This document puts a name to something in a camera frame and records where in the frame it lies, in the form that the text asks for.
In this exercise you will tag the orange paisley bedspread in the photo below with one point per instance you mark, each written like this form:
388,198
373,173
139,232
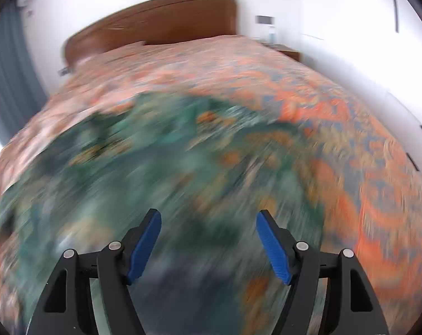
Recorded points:
369,193

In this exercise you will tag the green floral patterned garment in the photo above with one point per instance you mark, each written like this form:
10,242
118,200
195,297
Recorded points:
208,166

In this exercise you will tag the wooden nightstand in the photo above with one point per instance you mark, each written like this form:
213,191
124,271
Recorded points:
291,53

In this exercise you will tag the brown wooden headboard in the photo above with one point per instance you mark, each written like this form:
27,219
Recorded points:
155,22

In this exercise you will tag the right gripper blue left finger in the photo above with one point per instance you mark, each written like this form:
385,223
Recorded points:
65,305

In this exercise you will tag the clear bottle on nightstand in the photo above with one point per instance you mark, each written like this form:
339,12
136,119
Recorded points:
271,35

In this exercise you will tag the grey wall panel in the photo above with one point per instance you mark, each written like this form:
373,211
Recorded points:
264,20

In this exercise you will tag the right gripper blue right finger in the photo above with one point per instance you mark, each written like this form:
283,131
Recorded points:
351,305

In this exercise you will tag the grey-blue curtain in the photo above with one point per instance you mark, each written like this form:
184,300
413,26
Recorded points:
21,93

